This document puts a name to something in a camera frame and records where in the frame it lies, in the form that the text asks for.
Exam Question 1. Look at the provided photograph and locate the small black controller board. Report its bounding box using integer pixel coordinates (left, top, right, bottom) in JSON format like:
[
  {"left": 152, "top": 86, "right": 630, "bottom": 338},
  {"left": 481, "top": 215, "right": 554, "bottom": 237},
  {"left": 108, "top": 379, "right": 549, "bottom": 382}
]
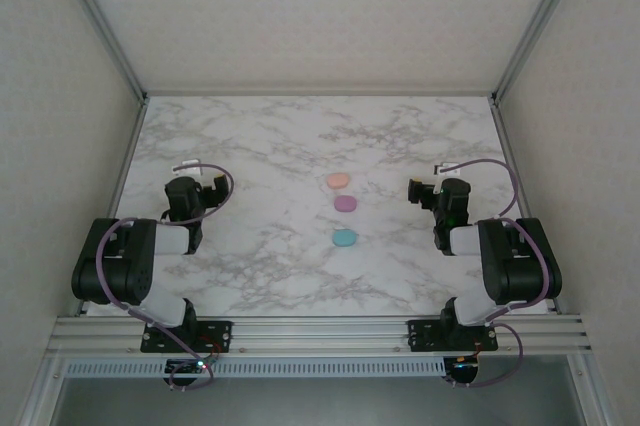
[
  {"left": 164, "top": 358, "right": 210, "bottom": 377},
  {"left": 449, "top": 355, "right": 482, "bottom": 374}
]

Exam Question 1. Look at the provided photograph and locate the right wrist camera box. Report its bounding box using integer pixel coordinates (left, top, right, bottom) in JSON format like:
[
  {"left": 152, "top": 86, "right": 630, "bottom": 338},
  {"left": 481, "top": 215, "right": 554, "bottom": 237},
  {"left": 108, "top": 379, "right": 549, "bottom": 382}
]
[{"left": 432, "top": 160, "right": 464, "bottom": 195}]

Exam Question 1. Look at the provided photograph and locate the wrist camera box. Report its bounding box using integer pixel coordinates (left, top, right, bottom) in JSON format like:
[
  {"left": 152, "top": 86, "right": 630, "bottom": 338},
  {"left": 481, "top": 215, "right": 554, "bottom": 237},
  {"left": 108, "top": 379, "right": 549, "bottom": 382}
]
[
  {"left": 432, "top": 160, "right": 464, "bottom": 195},
  {"left": 171, "top": 159, "right": 213, "bottom": 190}
]

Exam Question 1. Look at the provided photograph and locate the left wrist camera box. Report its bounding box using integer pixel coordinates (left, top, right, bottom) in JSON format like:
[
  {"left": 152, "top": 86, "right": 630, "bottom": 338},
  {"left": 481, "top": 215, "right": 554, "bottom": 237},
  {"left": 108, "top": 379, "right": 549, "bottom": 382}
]
[{"left": 171, "top": 159, "right": 213, "bottom": 190}]

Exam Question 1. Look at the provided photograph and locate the grooved aluminium base rail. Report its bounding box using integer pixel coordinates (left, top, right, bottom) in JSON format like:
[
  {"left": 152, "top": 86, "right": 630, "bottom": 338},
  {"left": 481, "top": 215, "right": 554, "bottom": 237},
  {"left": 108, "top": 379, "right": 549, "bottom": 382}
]
[{"left": 47, "top": 314, "right": 594, "bottom": 358}]

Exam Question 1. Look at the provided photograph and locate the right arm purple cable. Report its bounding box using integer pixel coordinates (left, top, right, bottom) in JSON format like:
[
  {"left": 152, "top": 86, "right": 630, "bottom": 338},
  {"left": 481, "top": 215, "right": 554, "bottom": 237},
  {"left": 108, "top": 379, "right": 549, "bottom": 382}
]
[{"left": 438, "top": 157, "right": 554, "bottom": 390}]

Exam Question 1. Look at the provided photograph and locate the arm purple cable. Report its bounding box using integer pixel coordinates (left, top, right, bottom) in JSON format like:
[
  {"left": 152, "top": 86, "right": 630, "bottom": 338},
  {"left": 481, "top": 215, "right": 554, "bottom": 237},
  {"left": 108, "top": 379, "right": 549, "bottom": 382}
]
[
  {"left": 438, "top": 157, "right": 554, "bottom": 390},
  {"left": 94, "top": 161, "right": 236, "bottom": 392}
]

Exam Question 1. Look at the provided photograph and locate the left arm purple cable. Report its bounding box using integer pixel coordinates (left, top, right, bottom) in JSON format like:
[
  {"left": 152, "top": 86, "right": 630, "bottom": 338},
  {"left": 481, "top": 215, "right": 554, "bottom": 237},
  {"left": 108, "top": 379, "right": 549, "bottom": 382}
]
[{"left": 94, "top": 161, "right": 236, "bottom": 392}]

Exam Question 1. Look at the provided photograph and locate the aluminium frame post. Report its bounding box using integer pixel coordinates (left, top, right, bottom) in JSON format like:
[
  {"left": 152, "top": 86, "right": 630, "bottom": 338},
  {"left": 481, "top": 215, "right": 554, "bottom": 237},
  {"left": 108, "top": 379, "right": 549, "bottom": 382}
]
[
  {"left": 52, "top": 0, "right": 150, "bottom": 106},
  {"left": 489, "top": 0, "right": 594, "bottom": 106}
]

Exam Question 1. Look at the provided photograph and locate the grey slotted cable duct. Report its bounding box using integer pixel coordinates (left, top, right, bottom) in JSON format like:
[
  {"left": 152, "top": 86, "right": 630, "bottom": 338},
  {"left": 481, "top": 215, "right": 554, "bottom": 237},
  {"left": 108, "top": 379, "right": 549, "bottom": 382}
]
[{"left": 63, "top": 356, "right": 447, "bottom": 379}]

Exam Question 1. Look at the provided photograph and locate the aluminium lower frame bar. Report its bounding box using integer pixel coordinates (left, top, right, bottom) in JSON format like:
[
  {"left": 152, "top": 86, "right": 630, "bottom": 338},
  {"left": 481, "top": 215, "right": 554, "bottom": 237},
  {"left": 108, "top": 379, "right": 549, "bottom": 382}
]
[
  {"left": 14, "top": 356, "right": 71, "bottom": 426},
  {"left": 567, "top": 355, "right": 624, "bottom": 426}
]

